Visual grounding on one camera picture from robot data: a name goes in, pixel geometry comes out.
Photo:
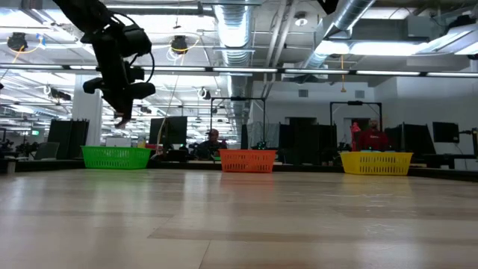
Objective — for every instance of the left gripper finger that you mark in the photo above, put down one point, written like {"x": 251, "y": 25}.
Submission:
{"x": 127, "y": 108}
{"x": 110, "y": 102}

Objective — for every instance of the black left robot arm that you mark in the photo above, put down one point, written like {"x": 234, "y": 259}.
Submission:
{"x": 84, "y": 13}

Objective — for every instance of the white pillar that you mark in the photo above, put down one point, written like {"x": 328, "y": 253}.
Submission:
{"x": 87, "y": 119}

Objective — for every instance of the black background monitor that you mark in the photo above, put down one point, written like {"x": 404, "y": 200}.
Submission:
{"x": 172, "y": 130}

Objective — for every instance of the green plastic basket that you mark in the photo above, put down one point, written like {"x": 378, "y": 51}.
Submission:
{"x": 112, "y": 158}

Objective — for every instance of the black partition panel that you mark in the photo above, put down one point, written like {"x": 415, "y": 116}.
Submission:
{"x": 69, "y": 138}

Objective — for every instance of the grey mesh chair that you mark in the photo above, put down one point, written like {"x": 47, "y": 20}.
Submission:
{"x": 48, "y": 150}

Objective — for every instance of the person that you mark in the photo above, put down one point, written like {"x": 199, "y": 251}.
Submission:
{"x": 373, "y": 139}
{"x": 211, "y": 143}

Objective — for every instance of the long ceiling light bar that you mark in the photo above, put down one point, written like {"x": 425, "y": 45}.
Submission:
{"x": 242, "y": 70}

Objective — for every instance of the orange plastic basket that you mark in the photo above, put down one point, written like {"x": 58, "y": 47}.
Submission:
{"x": 246, "y": 161}

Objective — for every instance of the black partition screens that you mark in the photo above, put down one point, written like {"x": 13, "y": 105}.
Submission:
{"x": 411, "y": 140}
{"x": 306, "y": 140}

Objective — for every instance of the red background object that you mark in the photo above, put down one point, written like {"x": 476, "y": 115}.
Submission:
{"x": 354, "y": 130}

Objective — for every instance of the yellow plastic basket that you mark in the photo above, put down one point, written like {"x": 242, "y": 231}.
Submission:
{"x": 377, "y": 163}

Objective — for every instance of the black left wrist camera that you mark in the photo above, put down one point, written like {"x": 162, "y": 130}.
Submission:
{"x": 136, "y": 39}

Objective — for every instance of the black ceiling camera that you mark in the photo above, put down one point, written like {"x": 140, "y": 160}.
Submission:
{"x": 179, "y": 45}
{"x": 16, "y": 41}

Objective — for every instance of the black gantry frame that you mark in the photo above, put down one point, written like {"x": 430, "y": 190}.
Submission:
{"x": 354, "y": 102}
{"x": 239, "y": 98}

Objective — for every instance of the silver ceiling duct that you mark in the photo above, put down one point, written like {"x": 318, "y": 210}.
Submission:
{"x": 351, "y": 15}
{"x": 233, "y": 30}

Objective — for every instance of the black wall monitor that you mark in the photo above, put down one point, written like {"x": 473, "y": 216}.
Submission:
{"x": 446, "y": 132}

